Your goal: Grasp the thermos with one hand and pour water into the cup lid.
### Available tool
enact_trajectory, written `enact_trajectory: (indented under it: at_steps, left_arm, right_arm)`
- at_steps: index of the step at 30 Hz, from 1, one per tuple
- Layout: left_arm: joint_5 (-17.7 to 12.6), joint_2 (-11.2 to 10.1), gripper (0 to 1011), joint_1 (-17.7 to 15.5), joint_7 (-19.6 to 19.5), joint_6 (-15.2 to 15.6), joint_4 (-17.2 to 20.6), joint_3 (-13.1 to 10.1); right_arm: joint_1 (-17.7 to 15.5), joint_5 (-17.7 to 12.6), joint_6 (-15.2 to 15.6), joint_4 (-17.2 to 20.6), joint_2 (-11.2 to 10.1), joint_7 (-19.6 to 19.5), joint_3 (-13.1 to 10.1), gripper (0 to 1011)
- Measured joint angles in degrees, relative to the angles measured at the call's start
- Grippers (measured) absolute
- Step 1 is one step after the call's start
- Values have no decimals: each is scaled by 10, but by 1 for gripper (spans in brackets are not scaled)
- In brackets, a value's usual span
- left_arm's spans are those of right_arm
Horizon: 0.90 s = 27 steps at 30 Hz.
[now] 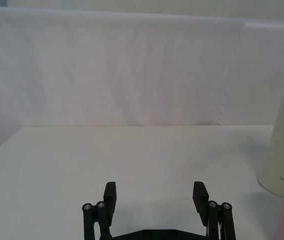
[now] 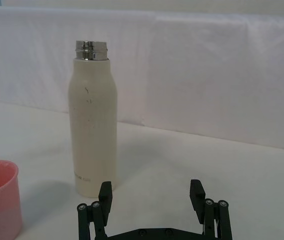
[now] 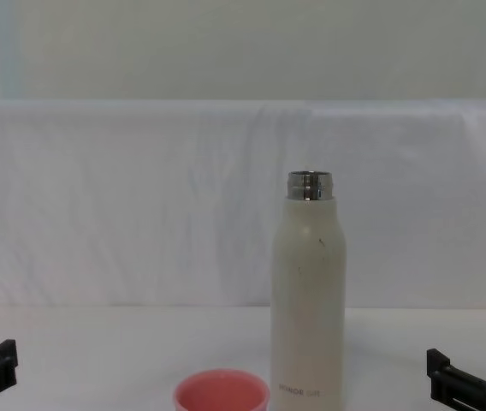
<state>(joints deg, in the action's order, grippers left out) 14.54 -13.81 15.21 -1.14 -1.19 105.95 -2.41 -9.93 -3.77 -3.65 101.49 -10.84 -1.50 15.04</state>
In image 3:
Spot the cream vacuum bottle steel neck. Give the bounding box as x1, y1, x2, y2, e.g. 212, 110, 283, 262
270, 170, 349, 411

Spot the pink plastic cup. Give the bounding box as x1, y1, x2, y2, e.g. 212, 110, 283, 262
172, 369, 271, 411

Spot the white curtain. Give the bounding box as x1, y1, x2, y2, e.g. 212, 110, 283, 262
0, 98, 486, 309

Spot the white table cloth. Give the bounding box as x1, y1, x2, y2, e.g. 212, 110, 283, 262
0, 304, 486, 411

